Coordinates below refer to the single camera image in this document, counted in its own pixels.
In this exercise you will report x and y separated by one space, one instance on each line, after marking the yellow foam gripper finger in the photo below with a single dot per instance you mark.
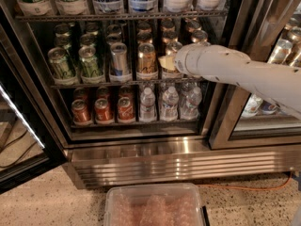
167 62

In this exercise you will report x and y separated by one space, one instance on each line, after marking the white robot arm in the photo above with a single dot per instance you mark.
278 85

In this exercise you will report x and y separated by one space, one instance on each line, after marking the second row gold can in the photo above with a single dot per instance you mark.
169 36
144 37
199 36

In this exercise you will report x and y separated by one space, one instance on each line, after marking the second row left gold can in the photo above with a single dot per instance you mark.
144 37

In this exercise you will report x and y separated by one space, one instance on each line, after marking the second row right gold can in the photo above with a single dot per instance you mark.
199 36

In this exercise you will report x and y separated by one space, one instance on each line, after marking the front silver blue can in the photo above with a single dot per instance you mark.
120 70

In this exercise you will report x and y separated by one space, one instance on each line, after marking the second row silver can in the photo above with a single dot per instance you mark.
113 38

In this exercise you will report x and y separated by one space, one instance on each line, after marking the front right red can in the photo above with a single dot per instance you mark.
126 110

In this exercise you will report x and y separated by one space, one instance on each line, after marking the red can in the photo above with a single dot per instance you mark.
103 112
126 110
81 112

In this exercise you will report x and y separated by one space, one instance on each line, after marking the front middle red can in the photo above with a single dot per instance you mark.
103 112

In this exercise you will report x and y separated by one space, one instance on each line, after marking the second row green can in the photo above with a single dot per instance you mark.
64 42
88 40

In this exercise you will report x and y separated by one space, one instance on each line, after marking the stainless steel fridge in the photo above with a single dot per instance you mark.
131 152

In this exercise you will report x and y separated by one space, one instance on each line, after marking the front left red can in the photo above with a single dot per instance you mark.
81 112

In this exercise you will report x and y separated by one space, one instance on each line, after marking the closed glass fridge door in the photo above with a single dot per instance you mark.
268 31

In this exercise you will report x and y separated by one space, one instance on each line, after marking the front left green can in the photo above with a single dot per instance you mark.
62 68

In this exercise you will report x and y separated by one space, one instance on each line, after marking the blue pepsi can right fridge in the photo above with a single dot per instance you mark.
268 109

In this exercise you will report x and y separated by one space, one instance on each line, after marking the second row left green can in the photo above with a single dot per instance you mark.
64 42

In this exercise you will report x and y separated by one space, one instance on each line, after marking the open fridge door left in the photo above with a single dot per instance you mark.
42 154

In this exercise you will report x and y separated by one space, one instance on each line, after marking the right water bottle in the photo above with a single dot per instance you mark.
191 97

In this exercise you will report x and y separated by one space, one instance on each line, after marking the water bottle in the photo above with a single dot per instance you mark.
191 97
169 105
147 111

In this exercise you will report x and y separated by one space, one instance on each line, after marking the left water bottle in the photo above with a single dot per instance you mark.
147 111

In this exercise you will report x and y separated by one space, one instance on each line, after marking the middle water bottle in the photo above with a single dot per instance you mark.
169 105

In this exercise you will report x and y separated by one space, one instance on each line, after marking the clear plastic bin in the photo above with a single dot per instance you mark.
155 205

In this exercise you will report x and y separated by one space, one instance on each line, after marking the upper wire shelf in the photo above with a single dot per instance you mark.
124 16

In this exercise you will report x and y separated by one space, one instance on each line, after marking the wire shelf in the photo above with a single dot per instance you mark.
129 83
124 16

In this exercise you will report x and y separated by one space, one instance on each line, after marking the middle wire shelf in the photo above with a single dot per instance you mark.
129 83

